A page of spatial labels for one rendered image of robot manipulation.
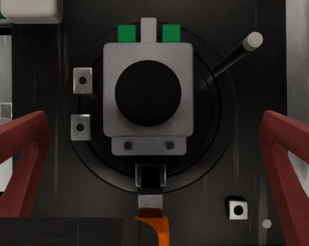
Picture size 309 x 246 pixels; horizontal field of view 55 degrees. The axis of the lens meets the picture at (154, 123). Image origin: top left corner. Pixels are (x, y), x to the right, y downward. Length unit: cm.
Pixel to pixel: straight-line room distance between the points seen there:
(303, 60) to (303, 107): 4
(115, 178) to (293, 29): 21
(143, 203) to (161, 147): 3
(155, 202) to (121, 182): 8
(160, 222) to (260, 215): 13
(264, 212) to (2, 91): 28
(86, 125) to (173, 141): 8
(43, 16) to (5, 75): 10
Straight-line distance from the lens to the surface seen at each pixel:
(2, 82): 35
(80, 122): 23
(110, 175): 24
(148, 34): 19
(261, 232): 29
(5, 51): 35
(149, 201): 17
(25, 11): 27
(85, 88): 23
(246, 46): 17
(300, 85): 30
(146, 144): 17
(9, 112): 29
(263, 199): 28
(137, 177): 23
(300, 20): 31
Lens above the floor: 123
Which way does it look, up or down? 89 degrees down
